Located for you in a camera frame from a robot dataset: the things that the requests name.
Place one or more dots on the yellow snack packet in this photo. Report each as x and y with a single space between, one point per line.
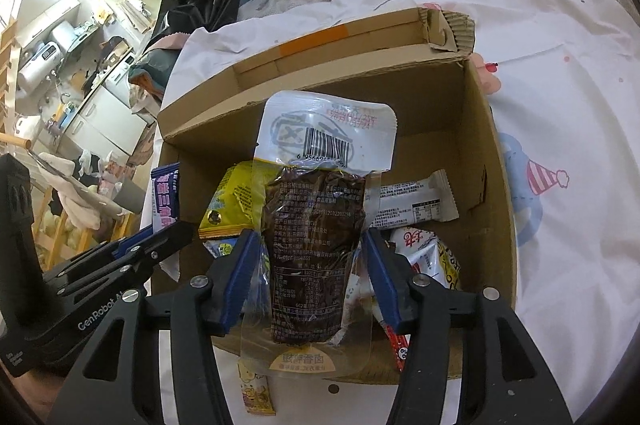
235 200

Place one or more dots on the white cabinet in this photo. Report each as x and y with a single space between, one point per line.
110 115

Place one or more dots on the white red snack bar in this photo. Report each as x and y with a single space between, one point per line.
420 205

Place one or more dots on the clear dark meat packet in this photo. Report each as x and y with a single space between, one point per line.
305 215

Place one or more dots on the brown cardboard box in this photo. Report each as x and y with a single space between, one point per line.
425 120

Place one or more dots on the white kitchen appliance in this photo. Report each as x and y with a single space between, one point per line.
45 50

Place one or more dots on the grey cup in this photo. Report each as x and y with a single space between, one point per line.
130 195

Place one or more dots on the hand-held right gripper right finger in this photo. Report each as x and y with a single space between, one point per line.
382 280

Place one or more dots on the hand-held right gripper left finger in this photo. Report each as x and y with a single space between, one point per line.
240 280

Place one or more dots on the colourful bag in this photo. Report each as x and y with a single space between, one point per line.
150 65

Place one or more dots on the white printed duvet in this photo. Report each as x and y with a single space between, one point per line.
575 105

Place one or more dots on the white washing machine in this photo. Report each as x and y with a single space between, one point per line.
122 62

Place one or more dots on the white triangular snack packet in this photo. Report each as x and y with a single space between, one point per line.
430 255

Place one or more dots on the blue white stick sachet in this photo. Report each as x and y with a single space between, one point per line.
165 200

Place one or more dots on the white cloth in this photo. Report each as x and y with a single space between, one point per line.
75 200

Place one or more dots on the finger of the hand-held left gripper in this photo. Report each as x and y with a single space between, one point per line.
170 237
132 242

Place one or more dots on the wooden railing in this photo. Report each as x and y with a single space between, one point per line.
55 230

